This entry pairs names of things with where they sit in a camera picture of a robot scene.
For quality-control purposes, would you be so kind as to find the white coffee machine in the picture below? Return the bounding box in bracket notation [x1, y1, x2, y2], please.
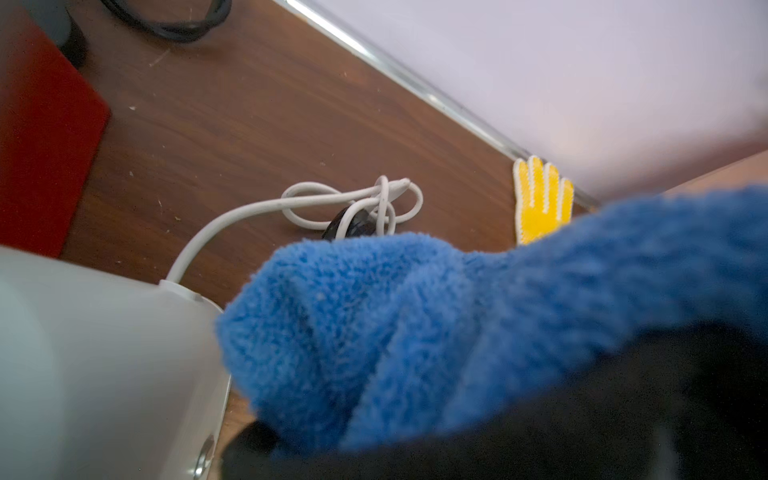
[1, 247, 230, 479]

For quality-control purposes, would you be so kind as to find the yellow work glove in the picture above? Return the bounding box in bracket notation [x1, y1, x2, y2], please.
[513, 156, 575, 246]

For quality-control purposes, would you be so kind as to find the blue grey microfiber cloth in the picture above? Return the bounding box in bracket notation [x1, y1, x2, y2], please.
[217, 185, 767, 479]

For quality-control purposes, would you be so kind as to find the white power cord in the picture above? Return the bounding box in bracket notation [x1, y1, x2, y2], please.
[164, 175, 425, 284]

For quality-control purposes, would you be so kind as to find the red coffee machine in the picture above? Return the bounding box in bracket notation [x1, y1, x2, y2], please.
[1, 1, 111, 258]

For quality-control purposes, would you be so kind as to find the black power cord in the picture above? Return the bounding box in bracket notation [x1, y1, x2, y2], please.
[98, 0, 234, 44]

